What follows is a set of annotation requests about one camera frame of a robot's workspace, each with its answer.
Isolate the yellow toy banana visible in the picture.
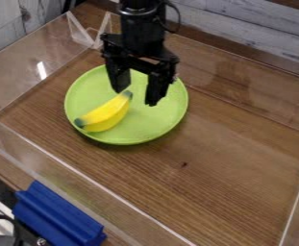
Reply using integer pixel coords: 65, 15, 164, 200
74, 90, 133, 132

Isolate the green round plate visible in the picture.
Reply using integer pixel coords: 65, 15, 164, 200
65, 65, 189, 145

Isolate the clear acrylic enclosure wall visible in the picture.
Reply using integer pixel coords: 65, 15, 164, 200
0, 4, 299, 246

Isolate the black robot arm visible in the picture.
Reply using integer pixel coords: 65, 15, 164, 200
101, 0, 181, 107

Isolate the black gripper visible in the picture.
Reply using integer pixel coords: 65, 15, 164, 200
101, 9, 180, 107

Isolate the black cable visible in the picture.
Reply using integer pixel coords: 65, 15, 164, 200
0, 214, 25, 246

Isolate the blue plastic clamp block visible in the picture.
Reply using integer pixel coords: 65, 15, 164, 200
14, 181, 107, 246

